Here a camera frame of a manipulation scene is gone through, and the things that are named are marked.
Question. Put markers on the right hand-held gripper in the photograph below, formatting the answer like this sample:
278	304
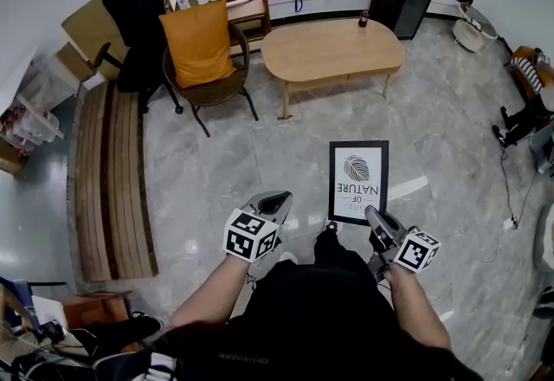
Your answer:
415	251

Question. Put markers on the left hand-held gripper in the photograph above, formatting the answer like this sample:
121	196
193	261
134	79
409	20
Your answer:
249	234

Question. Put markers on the black framed nature picture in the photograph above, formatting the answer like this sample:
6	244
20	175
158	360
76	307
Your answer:
357	180

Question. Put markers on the person's left forearm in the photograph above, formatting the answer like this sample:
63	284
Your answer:
208	295

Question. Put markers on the person's right forearm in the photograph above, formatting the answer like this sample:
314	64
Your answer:
415	305

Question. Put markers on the wooden coffee table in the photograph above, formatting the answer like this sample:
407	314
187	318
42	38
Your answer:
329	48

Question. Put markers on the person's black trousers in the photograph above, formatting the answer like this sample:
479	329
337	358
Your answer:
335	247

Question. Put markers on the person's white left shoe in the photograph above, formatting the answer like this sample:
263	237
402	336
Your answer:
289	258

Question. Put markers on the person's black shirt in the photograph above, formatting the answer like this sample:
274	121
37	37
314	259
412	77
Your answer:
320	327

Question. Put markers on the brown wicker chair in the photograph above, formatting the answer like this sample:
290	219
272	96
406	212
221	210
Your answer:
212	95

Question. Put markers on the orange cushion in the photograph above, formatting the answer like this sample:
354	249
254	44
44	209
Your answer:
197	43

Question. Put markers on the black shoe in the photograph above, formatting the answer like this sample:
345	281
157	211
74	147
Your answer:
145	325

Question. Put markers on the cola bottle red cap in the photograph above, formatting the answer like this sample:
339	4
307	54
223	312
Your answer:
364	18

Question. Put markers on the wooden shelf rack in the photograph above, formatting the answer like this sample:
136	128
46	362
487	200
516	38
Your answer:
244	2

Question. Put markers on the white round appliance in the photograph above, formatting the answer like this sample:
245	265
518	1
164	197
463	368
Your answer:
469	33

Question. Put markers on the brown wooden box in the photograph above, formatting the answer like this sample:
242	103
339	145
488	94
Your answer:
97	308

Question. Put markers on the white spray bottle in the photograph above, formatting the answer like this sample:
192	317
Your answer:
182	1

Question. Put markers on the black office chair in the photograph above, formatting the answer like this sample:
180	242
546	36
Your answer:
132	24

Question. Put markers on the clear plastic storage box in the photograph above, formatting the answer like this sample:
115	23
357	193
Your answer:
36	124

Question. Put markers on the cardboard box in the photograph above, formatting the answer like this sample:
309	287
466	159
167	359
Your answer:
86	33

